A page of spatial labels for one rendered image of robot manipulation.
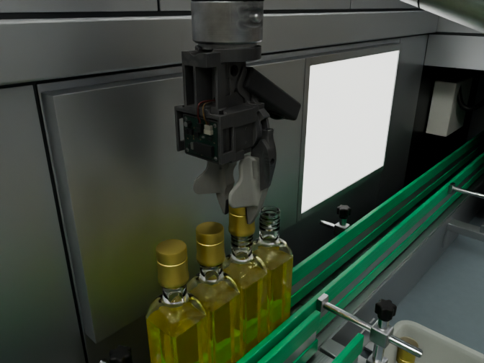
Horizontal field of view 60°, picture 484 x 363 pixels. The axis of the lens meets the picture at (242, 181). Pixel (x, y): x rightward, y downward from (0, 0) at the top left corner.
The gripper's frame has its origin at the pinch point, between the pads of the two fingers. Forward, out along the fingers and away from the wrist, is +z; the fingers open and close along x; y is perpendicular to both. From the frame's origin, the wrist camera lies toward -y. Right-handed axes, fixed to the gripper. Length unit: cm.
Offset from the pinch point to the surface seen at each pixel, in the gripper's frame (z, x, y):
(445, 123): 12, -7, -111
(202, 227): 0.6, -0.5, 6.4
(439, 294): 42, 13, -59
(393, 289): 34, 7, -43
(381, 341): 21.6, 16.0, -12.9
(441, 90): 2, -10, -111
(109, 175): -4.6, -12.0, 11.1
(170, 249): 0.6, 0.3, 12.1
